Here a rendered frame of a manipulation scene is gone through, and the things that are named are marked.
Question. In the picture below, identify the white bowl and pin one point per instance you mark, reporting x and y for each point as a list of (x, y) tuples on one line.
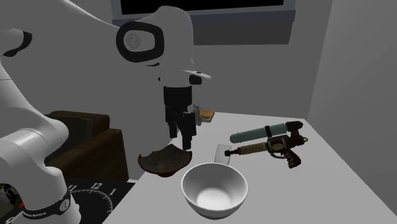
[(214, 189)]

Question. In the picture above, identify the small grey metal object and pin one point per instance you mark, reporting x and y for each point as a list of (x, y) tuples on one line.
[(197, 111)]

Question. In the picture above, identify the brown flat rectangular object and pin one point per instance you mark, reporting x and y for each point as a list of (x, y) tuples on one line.
[(207, 115)]

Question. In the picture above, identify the dark brown wavy dish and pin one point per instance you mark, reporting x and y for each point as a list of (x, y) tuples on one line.
[(164, 161)]

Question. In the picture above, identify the brown and teal toy raygun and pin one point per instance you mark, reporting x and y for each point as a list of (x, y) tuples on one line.
[(279, 145)]

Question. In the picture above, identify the grey flat rectangular object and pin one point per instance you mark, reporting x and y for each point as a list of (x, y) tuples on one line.
[(222, 155)]

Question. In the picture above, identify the dark brown armchair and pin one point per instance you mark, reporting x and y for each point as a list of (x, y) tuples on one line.
[(93, 145)]

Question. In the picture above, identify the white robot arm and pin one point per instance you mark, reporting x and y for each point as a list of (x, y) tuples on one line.
[(77, 46)]

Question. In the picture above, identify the black clock-patterned robot stand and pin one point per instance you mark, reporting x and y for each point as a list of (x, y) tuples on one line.
[(102, 198)]

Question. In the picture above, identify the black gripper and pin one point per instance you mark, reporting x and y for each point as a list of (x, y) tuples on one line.
[(177, 99)]

